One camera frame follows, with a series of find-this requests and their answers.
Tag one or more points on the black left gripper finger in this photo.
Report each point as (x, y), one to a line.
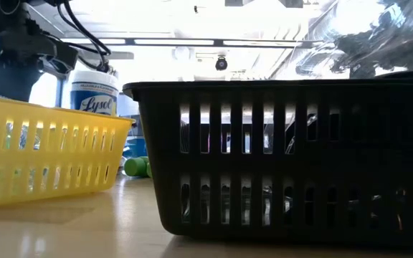
(11, 84)

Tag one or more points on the small green shampoo bottle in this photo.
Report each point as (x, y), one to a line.
(135, 166)
(150, 169)

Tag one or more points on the clear bag of black items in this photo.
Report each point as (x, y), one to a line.
(389, 39)

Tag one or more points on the Lysol wipes canister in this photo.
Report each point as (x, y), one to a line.
(93, 93)

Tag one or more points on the yellow plastic basket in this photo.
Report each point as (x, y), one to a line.
(48, 179)

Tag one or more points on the blue plastic basket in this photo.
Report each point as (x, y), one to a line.
(138, 147)

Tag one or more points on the long ceiling light bar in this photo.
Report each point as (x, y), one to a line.
(174, 42)

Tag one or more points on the grey ceiling box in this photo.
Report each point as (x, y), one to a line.
(235, 2)
(290, 3)

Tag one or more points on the black plastic basket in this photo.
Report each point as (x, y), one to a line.
(299, 165)

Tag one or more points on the black overhead camera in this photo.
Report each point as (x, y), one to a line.
(221, 64)

